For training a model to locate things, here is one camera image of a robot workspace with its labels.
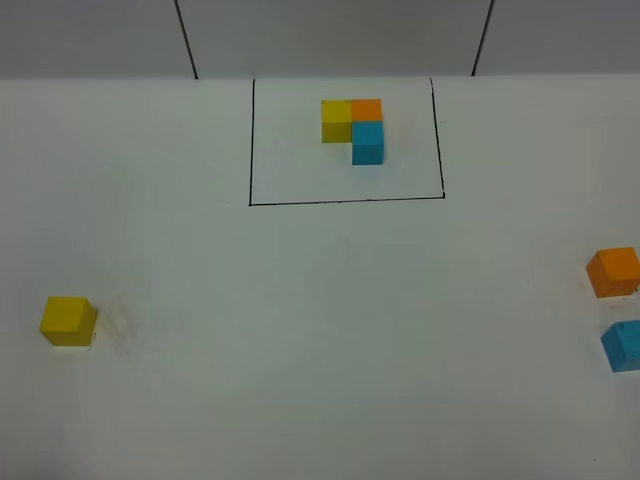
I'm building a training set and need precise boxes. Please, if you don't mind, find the blue template block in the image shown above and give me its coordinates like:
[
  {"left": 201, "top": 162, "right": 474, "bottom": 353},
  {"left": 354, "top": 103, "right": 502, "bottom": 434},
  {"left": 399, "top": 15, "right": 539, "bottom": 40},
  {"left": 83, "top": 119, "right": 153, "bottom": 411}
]
[{"left": 352, "top": 121, "right": 385, "bottom": 165}]

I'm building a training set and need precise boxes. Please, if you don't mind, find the yellow template block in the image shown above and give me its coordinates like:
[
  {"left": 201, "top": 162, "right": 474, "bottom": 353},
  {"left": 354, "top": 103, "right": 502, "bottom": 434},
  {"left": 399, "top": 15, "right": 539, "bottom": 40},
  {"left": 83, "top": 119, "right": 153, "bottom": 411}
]
[{"left": 321, "top": 100, "right": 352, "bottom": 143}]

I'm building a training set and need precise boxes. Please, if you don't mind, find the orange template block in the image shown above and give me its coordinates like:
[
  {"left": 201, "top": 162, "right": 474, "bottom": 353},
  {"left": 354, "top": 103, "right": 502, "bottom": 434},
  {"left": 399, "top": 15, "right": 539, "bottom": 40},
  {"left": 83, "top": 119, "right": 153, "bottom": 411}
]
[{"left": 351, "top": 99, "right": 383, "bottom": 122}]

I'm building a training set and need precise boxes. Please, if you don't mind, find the blue loose block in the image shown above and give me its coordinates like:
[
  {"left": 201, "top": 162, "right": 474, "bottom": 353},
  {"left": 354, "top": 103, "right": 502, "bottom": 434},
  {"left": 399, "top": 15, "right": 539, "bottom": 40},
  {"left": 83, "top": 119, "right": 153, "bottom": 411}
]
[{"left": 601, "top": 320, "right": 640, "bottom": 373}]

